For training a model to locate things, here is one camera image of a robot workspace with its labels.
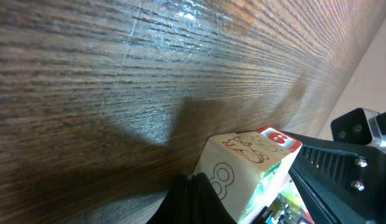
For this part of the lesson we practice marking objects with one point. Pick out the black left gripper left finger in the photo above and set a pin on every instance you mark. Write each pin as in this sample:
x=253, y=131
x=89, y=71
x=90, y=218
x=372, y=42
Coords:
x=175, y=207

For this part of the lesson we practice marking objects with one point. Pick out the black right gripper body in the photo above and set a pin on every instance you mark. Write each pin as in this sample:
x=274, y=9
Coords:
x=380, y=205

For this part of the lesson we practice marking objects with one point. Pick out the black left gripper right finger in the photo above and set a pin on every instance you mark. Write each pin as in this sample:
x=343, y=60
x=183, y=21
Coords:
x=208, y=208

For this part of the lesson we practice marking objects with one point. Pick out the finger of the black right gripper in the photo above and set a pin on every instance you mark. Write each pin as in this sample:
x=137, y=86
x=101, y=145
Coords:
x=336, y=180

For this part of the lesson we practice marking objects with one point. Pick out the green V letter block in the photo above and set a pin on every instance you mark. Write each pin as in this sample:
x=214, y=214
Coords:
x=246, y=170

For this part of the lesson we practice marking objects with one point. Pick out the white block red A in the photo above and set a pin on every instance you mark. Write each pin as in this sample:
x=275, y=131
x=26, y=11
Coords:
x=282, y=139

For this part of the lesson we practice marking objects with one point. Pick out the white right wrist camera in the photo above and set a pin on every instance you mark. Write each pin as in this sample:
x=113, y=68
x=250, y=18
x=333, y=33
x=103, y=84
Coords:
x=361, y=126

